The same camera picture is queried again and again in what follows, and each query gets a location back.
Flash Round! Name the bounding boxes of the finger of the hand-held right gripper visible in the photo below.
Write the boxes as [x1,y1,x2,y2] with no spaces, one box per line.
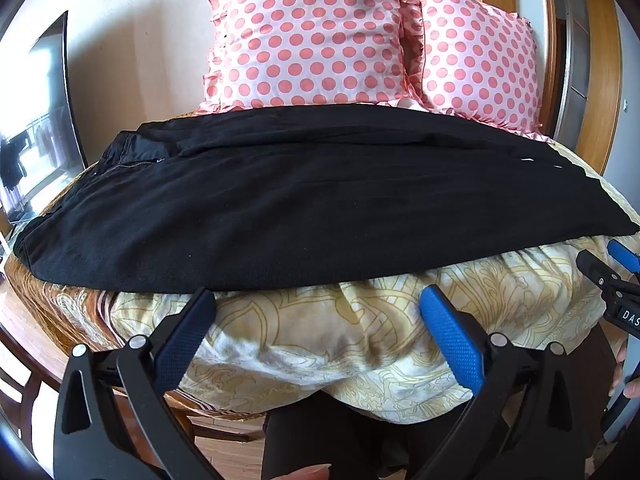
[575,250,626,293]
[607,239,640,275]

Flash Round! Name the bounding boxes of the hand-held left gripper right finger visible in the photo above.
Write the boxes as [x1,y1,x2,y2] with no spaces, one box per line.
[415,285,613,480]

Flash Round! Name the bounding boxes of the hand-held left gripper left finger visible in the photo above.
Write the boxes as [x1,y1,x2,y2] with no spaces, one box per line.
[52,286,223,480]

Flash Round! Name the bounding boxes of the black pants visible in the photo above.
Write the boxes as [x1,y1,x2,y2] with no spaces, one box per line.
[12,102,640,293]

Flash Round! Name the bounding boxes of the person's right hand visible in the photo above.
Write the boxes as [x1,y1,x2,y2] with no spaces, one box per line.
[612,344,640,401]

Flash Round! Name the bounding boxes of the person's left hand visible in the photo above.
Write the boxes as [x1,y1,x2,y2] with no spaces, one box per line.
[279,465,334,480]

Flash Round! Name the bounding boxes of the yellow patterned bedspread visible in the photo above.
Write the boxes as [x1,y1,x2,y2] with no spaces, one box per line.
[5,140,640,418]

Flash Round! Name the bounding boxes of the person's black-clad legs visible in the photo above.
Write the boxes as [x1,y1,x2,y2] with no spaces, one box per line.
[260,320,618,480]

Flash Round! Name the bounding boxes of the wooden chair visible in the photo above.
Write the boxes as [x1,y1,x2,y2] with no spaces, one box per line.
[0,325,56,413]

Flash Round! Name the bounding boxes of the wooden door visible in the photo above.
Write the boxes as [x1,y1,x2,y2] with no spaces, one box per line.
[560,0,623,176]

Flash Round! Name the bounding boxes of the small pink polka dot pillow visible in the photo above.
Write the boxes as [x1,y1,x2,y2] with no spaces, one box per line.
[400,0,556,143]

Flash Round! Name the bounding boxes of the large pink polka dot pillow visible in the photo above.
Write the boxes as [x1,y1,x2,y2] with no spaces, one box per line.
[202,0,426,111]

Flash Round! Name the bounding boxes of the wooden bed rail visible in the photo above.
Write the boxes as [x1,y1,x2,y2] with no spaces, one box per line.
[165,395,266,445]

